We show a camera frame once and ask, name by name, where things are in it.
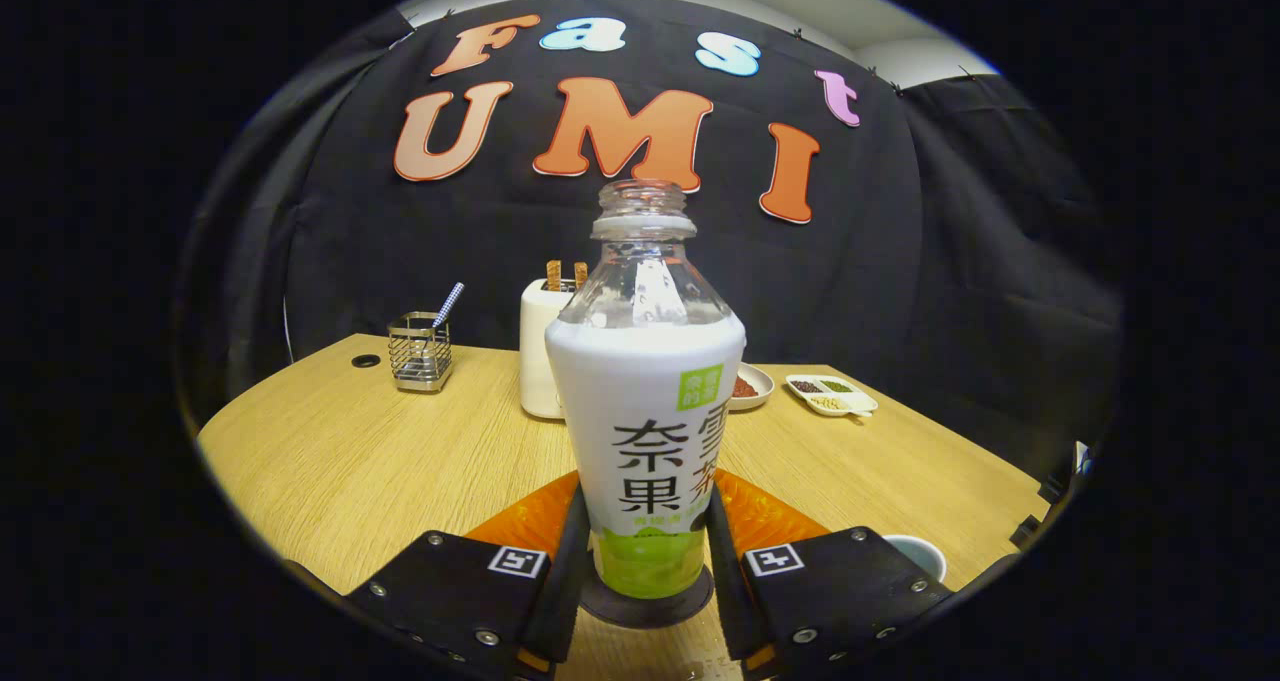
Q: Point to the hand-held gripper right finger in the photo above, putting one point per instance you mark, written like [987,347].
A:
[725,591]

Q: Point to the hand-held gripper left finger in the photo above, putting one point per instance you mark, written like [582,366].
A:
[568,581]

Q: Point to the dark brown round coaster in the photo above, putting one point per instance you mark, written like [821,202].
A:
[640,613]

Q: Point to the white green juice bottle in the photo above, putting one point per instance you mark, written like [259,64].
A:
[640,411]

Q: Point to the white cup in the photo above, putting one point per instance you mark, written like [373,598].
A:
[925,551]

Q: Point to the white plate with red food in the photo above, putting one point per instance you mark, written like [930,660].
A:
[750,389]

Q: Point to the white divided dish with seeds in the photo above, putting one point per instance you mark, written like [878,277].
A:
[830,396]

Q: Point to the white toaster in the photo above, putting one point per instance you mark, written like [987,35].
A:
[540,361]

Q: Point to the wooden table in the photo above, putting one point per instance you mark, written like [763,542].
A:
[350,481]

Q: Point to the black table grommet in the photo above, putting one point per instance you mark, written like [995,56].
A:
[366,361]

